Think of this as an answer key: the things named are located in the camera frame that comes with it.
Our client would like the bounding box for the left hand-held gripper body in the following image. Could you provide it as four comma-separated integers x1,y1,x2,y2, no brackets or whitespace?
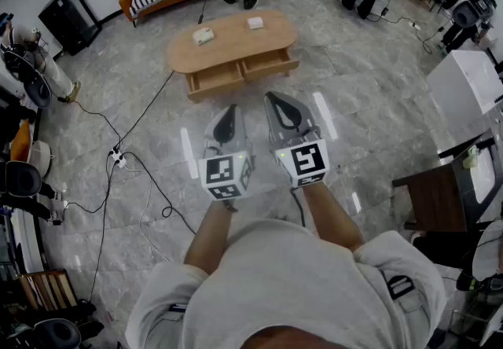
198,134,255,213

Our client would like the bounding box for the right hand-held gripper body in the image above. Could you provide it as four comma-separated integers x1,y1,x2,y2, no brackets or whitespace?
269,123,330,188

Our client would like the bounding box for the person's left forearm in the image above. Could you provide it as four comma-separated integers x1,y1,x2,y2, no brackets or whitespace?
183,200,237,276

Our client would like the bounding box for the person's right forearm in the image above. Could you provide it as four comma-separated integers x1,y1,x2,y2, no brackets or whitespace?
304,182,366,254

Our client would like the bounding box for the wooden coffee table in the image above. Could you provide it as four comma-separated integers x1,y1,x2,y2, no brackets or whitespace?
164,9,300,78

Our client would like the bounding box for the white power strip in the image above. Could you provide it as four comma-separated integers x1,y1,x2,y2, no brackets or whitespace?
108,146,129,170

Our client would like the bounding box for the person's beige t-shirt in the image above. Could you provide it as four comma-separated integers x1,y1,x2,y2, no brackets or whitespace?
124,217,447,349

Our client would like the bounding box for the dark wooden side table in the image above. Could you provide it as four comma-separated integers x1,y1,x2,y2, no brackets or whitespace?
391,129,503,233

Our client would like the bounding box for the white box appliance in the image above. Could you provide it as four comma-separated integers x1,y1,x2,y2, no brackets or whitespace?
426,49,503,127

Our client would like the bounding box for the light green bottle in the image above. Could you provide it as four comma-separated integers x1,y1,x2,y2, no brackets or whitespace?
462,145,479,170

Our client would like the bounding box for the white round basket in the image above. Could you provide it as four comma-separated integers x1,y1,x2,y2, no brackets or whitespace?
31,140,53,178

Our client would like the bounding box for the black glass cabinet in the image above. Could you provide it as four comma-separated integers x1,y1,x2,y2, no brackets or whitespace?
38,0,103,57

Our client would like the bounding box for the wooden rack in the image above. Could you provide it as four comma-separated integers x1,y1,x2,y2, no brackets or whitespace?
17,269,79,311

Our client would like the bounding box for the looped black floor cable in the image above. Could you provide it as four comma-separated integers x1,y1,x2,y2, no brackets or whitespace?
125,150,197,237

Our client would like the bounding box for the white floor cable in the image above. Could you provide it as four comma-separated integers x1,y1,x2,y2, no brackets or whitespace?
125,168,172,262

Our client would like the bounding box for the black strap buckle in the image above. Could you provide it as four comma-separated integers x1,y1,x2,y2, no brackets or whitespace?
387,275,416,300

